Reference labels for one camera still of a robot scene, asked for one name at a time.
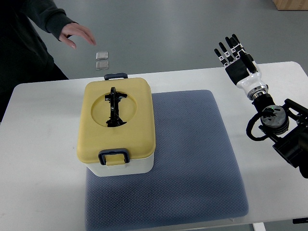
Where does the metal floor plate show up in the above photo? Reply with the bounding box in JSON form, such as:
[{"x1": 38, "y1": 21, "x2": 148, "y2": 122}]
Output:
[
  {"x1": 96, "y1": 51, "x2": 108, "y2": 60},
  {"x1": 96, "y1": 60, "x2": 109, "y2": 70}
]

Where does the dark sleeved person forearm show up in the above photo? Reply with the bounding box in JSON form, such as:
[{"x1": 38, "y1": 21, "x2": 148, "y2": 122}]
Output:
[{"x1": 21, "y1": 0, "x2": 74, "y2": 39}]

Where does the blue grey cushion mat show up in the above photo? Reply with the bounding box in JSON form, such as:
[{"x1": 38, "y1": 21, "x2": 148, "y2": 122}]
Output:
[{"x1": 85, "y1": 90, "x2": 249, "y2": 231}]

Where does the white storage box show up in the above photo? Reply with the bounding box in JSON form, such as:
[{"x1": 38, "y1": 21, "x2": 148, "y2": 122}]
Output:
[{"x1": 85, "y1": 153, "x2": 154, "y2": 177}]

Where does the upper metal floor plate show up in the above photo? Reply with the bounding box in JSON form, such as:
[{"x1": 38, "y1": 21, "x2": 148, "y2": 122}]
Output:
[{"x1": 96, "y1": 51, "x2": 108, "y2": 60}]

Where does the person's bare hand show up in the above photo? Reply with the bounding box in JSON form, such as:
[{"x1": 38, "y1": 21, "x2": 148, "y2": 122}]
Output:
[{"x1": 58, "y1": 23, "x2": 96, "y2": 49}]

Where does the lower metal floor plate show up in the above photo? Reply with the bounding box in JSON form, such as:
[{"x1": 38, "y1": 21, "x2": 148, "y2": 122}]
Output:
[{"x1": 96, "y1": 60, "x2": 109, "y2": 70}]

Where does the yellow box lid black handle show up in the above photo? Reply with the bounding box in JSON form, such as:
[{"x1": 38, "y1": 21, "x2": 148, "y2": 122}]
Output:
[{"x1": 77, "y1": 78, "x2": 155, "y2": 166}]

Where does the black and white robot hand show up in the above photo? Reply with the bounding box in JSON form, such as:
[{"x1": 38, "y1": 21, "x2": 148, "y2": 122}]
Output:
[{"x1": 214, "y1": 34, "x2": 268, "y2": 101}]

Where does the white table leg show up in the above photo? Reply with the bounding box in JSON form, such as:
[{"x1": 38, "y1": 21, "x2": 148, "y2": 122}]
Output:
[{"x1": 252, "y1": 222, "x2": 266, "y2": 231}]

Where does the brown cardboard box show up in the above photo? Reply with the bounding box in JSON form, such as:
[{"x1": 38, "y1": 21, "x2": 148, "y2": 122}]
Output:
[{"x1": 273, "y1": 0, "x2": 308, "y2": 11}]

